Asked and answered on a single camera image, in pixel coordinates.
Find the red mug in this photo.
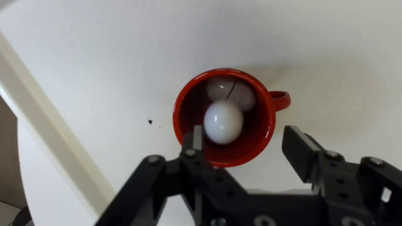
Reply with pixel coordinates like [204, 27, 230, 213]
[172, 68, 292, 169]

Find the white plastic tray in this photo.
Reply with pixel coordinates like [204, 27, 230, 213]
[0, 0, 402, 226]

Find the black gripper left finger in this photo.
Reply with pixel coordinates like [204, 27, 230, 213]
[96, 124, 248, 226]

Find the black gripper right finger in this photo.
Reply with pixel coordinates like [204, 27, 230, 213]
[281, 124, 402, 226]

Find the white egg-shaped object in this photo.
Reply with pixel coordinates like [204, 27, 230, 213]
[203, 100, 245, 145]

